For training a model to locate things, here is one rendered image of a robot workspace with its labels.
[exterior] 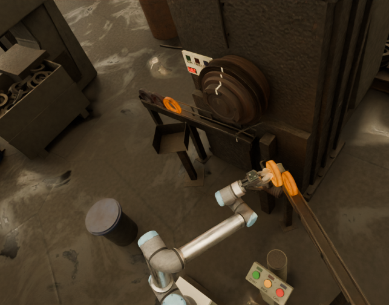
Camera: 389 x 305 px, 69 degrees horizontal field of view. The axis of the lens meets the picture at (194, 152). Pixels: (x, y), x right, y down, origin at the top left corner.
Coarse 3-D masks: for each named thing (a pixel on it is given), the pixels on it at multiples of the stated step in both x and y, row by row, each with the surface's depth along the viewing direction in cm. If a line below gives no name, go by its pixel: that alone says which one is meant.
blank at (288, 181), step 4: (284, 172) 175; (288, 172) 174; (284, 176) 175; (288, 176) 171; (284, 180) 180; (288, 180) 170; (292, 180) 169; (284, 184) 183; (288, 184) 180; (292, 184) 169; (288, 188) 178; (292, 188) 169; (296, 188) 169; (292, 192) 171; (296, 192) 171
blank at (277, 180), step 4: (272, 160) 161; (268, 164) 161; (272, 164) 158; (268, 168) 165; (272, 168) 156; (276, 168) 156; (272, 172) 159; (276, 172) 155; (276, 176) 155; (280, 176) 155; (272, 180) 166; (276, 180) 156; (280, 180) 156; (276, 184) 159; (280, 184) 158
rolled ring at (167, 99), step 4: (164, 100) 247; (168, 100) 241; (172, 100) 240; (164, 104) 253; (168, 104) 253; (172, 104) 241; (176, 104) 240; (168, 108) 254; (172, 108) 254; (176, 108) 243; (180, 108) 244; (176, 112) 249; (180, 112) 248
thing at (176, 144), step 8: (160, 128) 237; (168, 128) 236; (176, 128) 235; (184, 128) 235; (160, 136) 242; (168, 136) 241; (176, 136) 238; (184, 136) 219; (152, 144) 224; (160, 144) 239; (168, 144) 236; (176, 144) 233; (184, 144) 230; (160, 152) 233; (168, 152) 230; (184, 152) 243; (184, 160) 251; (192, 168) 266; (192, 176) 273; (200, 176) 279; (184, 184) 279; (192, 184) 276; (200, 184) 274
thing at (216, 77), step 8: (208, 72) 168; (216, 72) 162; (208, 80) 169; (216, 80) 163; (224, 80) 160; (232, 80) 157; (232, 88) 159; (240, 88) 157; (240, 96) 159; (248, 96) 158; (248, 104) 163; (248, 112) 167; (240, 120) 179; (248, 120) 177
